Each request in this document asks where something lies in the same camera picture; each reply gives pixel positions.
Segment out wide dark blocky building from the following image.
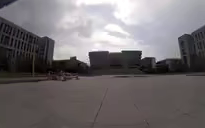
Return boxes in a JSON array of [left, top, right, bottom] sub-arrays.
[[88, 49, 144, 75]]

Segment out low dark building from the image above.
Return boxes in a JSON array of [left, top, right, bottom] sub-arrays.
[[51, 55, 90, 75]]

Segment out grey paved plaza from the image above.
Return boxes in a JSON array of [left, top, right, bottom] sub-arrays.
[[0, 73, 205, 128]]

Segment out low vehicle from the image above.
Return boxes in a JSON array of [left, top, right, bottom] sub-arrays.
[[45, 70, 81, 82]]

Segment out small dark building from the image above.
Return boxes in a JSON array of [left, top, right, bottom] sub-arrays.
[[140, 56, 157, 73]]

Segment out low pale-roofed building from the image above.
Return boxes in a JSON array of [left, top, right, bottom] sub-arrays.
[[155, 58, 185, 73]]

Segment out thin pole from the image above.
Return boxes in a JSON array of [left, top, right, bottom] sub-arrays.
[[31, 49, 36, 78]]

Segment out dark raised ground strip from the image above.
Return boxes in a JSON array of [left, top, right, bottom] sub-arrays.
[[0, 75, 50, 85]]

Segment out large building with window grid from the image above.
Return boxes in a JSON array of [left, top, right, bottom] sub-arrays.
[[0, 13, 56, 74]]

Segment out tall building with window rows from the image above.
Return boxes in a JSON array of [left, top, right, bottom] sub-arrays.
[[177, 19, 205, 72]]

